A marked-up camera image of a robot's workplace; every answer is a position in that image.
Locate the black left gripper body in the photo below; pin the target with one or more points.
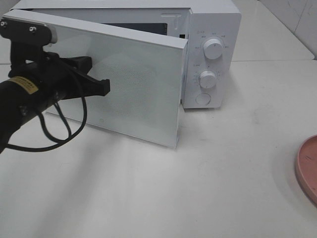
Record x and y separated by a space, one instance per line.
55 78

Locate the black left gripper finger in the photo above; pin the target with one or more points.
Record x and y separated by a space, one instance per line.
28 32
86 79

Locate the white microwave door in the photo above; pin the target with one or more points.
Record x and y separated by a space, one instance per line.
145 72

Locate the round white door button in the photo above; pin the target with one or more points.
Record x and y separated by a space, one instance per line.
203 99

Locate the white timer knob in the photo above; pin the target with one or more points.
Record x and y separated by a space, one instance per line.
207 79

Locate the pink round plate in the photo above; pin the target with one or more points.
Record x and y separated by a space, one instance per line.
306 168

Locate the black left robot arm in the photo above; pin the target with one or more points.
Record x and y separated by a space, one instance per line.
13 115

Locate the upper white power knob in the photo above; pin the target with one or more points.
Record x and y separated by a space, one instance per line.
213 48

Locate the white microwave oven body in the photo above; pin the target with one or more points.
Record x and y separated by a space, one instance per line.
163 22

